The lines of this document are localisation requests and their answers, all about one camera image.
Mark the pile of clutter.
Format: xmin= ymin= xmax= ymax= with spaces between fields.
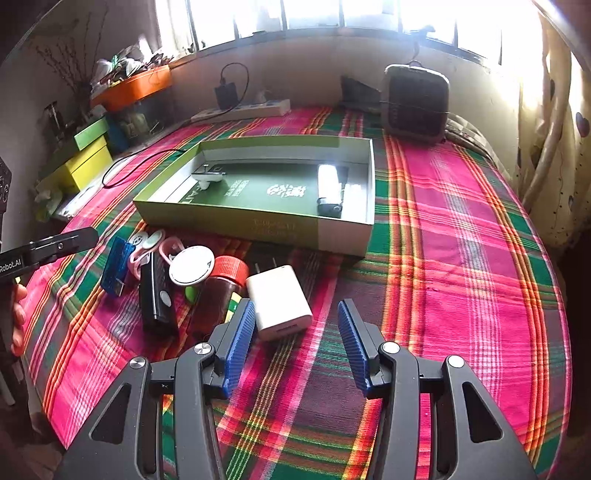
xmin=90 ymin=44 xmax=174 ymax=88

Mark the white green round case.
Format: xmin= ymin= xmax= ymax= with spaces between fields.
xmin=168 ymin=247 xmax=215 ymax=303

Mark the white printed package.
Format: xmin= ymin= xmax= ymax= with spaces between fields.
xmin=34 ymin=185 xmax=99 ymax=222

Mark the orange plastic tray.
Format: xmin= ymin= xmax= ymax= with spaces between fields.
xmin=90 ymin=65 xmax=174 ymax=112

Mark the pink grey nail clipper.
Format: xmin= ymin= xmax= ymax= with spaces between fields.
xmin=128 ymin=228 xmax=167 ymax=280

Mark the yellow cardboard storage box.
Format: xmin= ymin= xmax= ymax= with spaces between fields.
xmin=51 ymin=138 xmax=114 ymax=192

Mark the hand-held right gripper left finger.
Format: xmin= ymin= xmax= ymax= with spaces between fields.
xmin=55 ymin=298 xmax=257 ymax=480

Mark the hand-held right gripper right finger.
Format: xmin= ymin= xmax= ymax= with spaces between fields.
xmin=337 ymin=299 xmax=539 ymax=480

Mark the brown bottle red cap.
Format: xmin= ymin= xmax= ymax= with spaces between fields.
xmin=187 ymin=255 xmax=250 ymax=335

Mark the long black cable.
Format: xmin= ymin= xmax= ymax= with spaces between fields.
xmin=102 ymin=148 xmax=188 ymax=188

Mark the white round jar lid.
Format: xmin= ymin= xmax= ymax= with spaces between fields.
xmin=316 ymin=164 xmax=345 ymax=217

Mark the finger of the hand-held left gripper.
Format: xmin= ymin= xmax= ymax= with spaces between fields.
xmin=28 ymin=227 xmax=99 ymax=265

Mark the dried twig bouquet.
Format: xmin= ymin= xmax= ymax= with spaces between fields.
xmin=34 ymin=9 xmax=112 ymax=112

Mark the pink loop-handled tool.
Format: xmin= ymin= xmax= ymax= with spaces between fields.
xmin=159 ymin=237 xmax=185 ymax=265

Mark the black charger block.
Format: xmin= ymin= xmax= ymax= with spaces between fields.
xmin=215 ymin=83 xmax=240 ymax=110

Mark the pink green plaid blanket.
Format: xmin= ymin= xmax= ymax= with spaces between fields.
xmin=21 ymin=105 xmax=573 ymax=480

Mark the black bike light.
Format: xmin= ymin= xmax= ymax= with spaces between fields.
xmin=139 ymin=251 xmax=180 ymax=335

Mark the person's left hand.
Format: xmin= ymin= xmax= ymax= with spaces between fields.
xmin=11 ymin=282 xmax=29 ymax=358

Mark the black portable speaker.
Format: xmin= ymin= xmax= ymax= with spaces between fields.
xmin=381 ymin=64 xmax=451 ymax=143

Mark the white power adapter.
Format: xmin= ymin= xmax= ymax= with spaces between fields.
xmin=246 ymin=265 xmax=314 ymax=342

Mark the green cardboard storage box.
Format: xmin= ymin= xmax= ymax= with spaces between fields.
xmin=74 ymin=117 xmax=109 ymax=151

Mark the grey quilted cloth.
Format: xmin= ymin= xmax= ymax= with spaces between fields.
xmin=443 ymin=113 xmax=513 ymax=181

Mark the black charger cable loop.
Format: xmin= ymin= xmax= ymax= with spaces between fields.
xmin=221 ymin=63 xmax=250 ymax=112

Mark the dark triangular object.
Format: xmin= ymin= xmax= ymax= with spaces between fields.
xmin=340 ymin=75 xmax=384 ymax=114

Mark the cream heart-print curtain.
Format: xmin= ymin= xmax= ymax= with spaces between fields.
xmin=515 ymin=0 xmax=591 ymax=250

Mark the white power strip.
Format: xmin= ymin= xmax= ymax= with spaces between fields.
xmin=191 ymin=98 xmax=291 ymax=123

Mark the window with dark frame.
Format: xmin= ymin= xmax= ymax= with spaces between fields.
xmin=157 ymin=0 xmax=522 ymax=65

